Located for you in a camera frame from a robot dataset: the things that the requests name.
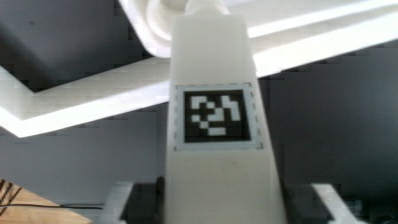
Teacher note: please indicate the white U-shaped obstacle fence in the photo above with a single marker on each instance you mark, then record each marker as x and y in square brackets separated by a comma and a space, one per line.
[131, 87]

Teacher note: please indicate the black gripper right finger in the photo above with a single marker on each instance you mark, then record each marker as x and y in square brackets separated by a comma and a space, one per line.
[314, 205]

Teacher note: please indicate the white desk leg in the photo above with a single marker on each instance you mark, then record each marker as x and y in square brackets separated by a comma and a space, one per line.
[222, 189]

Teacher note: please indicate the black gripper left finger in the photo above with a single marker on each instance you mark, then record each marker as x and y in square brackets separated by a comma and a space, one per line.
[133, 205]

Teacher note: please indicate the white square desk top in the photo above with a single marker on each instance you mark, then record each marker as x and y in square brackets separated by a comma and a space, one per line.
[284, 23]

